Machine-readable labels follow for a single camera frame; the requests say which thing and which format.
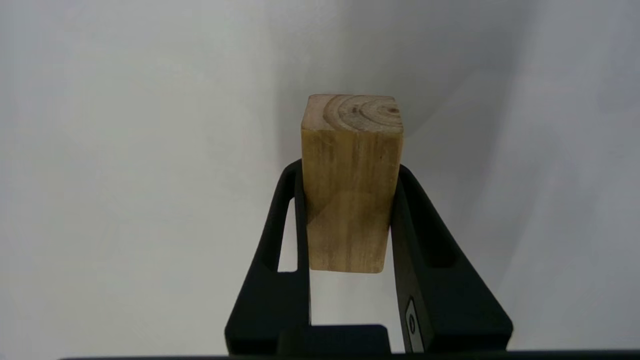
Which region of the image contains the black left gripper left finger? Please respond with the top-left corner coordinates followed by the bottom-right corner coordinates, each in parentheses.
top-left (225, 160), bottom-right (312, 356)

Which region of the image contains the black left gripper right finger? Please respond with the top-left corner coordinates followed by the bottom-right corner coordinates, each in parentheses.
top-left (390, 164), bottom-right (513, 353)

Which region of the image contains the arched wooden building block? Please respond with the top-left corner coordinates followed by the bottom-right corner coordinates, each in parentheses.
top-left (301, 94), bottom-right (404, 274)

